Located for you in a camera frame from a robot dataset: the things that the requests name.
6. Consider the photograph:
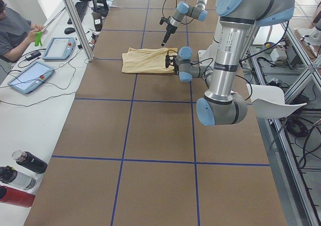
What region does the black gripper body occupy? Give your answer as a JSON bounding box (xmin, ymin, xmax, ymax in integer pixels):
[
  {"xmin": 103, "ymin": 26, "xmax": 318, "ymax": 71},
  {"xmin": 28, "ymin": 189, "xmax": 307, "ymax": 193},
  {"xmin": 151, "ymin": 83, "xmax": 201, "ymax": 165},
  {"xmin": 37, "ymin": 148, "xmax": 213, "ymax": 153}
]
[
  {"xmin": 166, "ymin": 25, "xmax": 177, "ymax": 36},
  {"xmin": 173, "ymin": 62, "xmax": 179, "ymax": 75}
]

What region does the beige long-sleeve printed shirt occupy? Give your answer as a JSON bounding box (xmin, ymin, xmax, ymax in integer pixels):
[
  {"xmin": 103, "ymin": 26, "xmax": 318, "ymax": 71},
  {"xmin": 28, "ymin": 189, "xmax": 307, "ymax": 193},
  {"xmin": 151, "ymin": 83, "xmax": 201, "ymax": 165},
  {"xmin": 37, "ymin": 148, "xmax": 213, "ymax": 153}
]
[{"xmin": 121, "ymin": 47, "xmax": 178, "ymax": 74}]

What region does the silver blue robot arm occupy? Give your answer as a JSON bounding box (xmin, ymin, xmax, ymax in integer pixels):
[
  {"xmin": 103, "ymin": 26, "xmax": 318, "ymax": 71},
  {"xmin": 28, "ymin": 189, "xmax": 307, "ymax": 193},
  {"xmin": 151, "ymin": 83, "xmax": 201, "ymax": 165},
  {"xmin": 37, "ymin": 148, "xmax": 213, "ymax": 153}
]
[
  {"xmin": 176, "ymin": 0, "xmax": 295, "ymax": 126},
  {"xmin": 159, "ymin": 0, "xmax": 208, "ymax": 46}
]

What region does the black keyboard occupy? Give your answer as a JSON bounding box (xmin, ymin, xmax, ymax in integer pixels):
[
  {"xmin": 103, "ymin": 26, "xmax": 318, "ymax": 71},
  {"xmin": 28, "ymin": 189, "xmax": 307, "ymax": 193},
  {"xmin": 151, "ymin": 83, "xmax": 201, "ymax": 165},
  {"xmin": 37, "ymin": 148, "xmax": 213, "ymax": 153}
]
[{"xmin": 75, "ymin": 2, "xmax": 89, "ymax": 22}]

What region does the white plastic chair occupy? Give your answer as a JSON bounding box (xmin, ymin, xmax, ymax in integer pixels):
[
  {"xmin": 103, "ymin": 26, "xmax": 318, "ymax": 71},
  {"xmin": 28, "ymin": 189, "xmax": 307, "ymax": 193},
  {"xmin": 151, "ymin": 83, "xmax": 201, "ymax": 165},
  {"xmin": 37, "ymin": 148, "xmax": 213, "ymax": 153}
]
[{"xmin": 246, "ymin": 84, "xmax": 307, "ymax": 119}]

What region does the black computer mouse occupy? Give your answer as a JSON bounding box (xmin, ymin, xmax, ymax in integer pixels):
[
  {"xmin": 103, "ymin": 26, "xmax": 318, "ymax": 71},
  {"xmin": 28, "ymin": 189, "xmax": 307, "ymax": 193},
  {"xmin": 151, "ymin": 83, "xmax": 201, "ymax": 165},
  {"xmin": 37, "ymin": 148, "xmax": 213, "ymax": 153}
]
[{"xmin": 64, "ymin": 27, "xmax": 75, "ymax": 35}]

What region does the far teach pendant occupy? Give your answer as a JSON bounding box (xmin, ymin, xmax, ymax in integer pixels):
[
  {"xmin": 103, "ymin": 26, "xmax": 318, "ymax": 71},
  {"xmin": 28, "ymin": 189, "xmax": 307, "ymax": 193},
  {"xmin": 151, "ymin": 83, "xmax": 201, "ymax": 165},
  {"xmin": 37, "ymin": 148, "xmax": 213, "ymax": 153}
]
[{"xmin": 42, "ymin": 37, "xmax": 75, "ymax": 60}]

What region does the teach pendant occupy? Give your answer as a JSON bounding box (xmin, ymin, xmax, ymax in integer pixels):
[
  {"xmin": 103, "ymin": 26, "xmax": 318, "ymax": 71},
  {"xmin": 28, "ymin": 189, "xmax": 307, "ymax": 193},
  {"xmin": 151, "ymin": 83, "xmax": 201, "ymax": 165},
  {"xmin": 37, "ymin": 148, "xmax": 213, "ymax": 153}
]
[
  {"xmin": 42, "ymin": 37, "xmax": 75, "ymax": 60},
  {"xmin": 8, "ymin": 61, "xmax": 55, "ymax": 94}
]

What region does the near teach pendant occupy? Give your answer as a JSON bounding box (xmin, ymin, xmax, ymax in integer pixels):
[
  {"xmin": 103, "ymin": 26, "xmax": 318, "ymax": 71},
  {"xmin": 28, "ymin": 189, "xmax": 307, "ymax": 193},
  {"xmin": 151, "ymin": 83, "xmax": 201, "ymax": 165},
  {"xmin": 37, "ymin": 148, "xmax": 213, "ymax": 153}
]
[{"xmin": 8, "ymin": 61, "xmax": 55, "ymax": 94}]

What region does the seated person grey shirt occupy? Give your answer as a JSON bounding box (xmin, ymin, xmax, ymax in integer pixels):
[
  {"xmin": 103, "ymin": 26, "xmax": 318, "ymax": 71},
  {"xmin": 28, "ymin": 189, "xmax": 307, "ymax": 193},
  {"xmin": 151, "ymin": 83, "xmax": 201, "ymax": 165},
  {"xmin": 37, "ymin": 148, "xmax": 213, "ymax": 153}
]
[{"xmin": 1, "ymin": 0, "xmax": 44, "ymax": 63}]

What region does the black water bottle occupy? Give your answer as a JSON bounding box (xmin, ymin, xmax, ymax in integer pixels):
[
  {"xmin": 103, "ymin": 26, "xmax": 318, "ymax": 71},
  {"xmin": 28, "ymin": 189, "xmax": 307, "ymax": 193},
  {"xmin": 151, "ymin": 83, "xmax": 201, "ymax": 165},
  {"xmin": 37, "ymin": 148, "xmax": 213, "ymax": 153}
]
[{"xmin": 12, "ymin": 150, "xmax": 48, "ymax": 174}]

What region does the clear steel water bottle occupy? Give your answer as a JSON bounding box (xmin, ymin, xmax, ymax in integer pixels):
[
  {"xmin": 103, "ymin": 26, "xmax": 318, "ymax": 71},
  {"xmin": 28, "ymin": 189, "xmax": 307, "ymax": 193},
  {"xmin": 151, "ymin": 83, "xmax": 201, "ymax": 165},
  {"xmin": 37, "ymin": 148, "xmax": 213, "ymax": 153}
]
[{"xmin": 1, "ymin": 166, "xmax": 36, "ymax": 190}]

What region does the red water bottle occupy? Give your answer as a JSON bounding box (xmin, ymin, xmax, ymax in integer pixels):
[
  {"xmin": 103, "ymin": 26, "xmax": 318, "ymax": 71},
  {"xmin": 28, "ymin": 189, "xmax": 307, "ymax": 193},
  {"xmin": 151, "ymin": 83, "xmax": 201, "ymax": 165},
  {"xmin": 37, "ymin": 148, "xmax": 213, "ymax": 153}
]
[{"xmin": 1, "ymin": 186, "xmax": 35, "ymax": 207}]

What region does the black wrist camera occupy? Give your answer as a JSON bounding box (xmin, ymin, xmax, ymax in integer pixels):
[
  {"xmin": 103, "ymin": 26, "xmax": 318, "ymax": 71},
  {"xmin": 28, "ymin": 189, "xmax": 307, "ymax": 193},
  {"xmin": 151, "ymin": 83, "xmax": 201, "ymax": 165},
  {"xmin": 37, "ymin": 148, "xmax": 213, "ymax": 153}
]
[
  {"xmin": 165, "ymin": 55, "xmax": 175, "ymax": 68},
  {"xmin": 159, "ymin": 17, "xmax": 170, "ymax": 25}
]

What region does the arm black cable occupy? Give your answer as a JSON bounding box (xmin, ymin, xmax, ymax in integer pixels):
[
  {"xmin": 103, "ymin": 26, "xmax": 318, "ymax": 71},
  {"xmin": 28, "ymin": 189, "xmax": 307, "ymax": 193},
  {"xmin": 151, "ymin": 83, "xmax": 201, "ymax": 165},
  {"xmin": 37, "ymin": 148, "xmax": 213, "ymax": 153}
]
[
  {"xmin": 162, "ymin": 0, "xmax": 195, "ymax": 25},
  {"xmin": 167, "ymin": 49, "xmax": 216, "ymax": 81}
]

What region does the aluminium frame post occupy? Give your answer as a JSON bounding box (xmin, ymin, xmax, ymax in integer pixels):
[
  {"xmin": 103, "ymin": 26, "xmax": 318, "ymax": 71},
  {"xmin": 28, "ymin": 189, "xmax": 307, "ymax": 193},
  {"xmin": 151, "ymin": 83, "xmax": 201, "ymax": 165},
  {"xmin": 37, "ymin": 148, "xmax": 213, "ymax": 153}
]
[{"xmin": 63, "ymin": 0, "xmax": 94, "ymax": 61}]

